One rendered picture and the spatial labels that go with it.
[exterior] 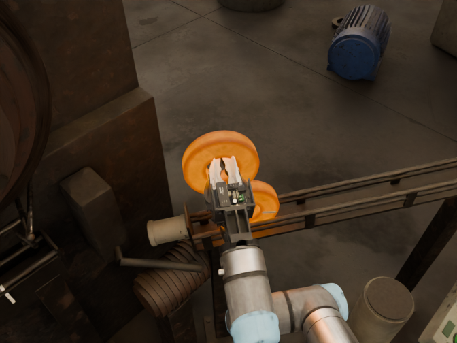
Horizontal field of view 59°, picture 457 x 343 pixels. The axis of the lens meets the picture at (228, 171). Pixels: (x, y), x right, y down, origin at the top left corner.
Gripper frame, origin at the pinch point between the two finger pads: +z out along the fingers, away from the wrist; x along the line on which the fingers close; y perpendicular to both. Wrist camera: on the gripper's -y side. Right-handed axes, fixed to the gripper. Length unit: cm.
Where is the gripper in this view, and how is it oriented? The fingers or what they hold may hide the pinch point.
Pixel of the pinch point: (220, 158)
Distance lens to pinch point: 80.3
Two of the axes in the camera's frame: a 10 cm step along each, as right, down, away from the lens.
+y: 0.5, -4.7, -8.8
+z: -1.7, -8.8, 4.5
